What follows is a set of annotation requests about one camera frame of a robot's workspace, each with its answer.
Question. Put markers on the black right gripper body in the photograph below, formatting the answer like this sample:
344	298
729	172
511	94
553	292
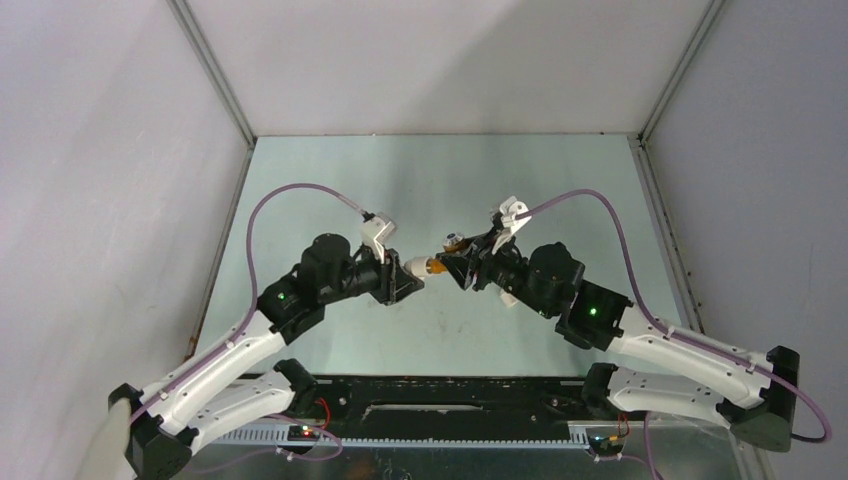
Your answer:
506	271

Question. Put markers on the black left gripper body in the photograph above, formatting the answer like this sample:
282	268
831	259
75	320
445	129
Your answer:
365	275

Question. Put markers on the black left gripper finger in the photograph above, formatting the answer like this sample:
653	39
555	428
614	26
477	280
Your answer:
397	268
400	288

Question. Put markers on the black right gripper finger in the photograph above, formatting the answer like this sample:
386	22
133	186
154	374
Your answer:
463	269
480	246

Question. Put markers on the orange water faucet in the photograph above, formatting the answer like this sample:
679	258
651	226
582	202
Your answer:
452	243

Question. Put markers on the white pipe elbow fitting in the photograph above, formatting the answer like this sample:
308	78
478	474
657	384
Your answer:
508	299

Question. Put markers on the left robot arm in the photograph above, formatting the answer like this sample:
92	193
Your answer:
174	418

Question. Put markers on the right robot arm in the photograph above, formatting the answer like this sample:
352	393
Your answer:
747	393

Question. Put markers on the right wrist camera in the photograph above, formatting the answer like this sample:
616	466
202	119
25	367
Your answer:
510	216

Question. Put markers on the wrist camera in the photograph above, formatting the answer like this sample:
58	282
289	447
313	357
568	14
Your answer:
375	231
510	216

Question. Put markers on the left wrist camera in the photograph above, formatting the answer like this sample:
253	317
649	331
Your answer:
375	231

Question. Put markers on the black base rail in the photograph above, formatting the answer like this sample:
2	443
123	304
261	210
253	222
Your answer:
398	409

